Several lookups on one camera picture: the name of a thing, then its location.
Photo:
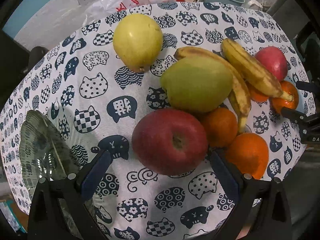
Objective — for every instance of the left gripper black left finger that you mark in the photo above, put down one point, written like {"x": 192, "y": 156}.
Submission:
{"x": 91, "y": 174}

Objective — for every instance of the large red apple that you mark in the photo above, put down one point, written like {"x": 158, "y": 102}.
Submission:
{"x": 169, "y": 142}

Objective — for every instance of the yellow pear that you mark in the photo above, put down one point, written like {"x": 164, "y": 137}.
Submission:
{"x": 138, "y": 41}

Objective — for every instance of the orange under banana tip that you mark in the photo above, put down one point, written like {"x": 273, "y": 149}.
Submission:
{"x": 289, "y": 98}

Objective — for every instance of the white plastic shopping bag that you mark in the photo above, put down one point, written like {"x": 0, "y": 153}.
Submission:
{"x": 103, "y": 8}

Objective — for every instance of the large orange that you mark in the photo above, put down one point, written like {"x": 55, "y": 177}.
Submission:
{"x": 249, "y": 153}

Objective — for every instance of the orange beside apple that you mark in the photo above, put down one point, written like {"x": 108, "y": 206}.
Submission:
{"x": 221, "y": 127}

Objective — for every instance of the cat pattern tablecloth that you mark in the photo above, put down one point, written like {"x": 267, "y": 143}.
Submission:
{"x": 80, "y": 99}

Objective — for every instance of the green pear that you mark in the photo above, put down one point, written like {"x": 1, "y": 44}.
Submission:
{"x": 197, "y": 84}

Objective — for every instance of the spotted banana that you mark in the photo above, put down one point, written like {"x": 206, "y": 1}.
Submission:
{"x": 251, "y": 69}
{"x": 239, "y": 97}

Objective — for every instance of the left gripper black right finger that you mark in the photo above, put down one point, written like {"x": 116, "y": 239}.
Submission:
{"x": 229, "y": 176}

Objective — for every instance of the green glass leaf plate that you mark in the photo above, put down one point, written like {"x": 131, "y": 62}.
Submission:
{"x": 43, "y": 152}

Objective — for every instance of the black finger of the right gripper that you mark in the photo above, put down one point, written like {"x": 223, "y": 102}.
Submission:
{"x": 293, "y": 115}
{"x": 307, "y": 86}

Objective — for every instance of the small orange behind banana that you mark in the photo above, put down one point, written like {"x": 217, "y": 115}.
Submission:
{"x": 255, "y": 94}

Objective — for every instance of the small red apple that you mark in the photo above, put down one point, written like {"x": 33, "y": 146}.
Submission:
{"x": 274, "y": 61}

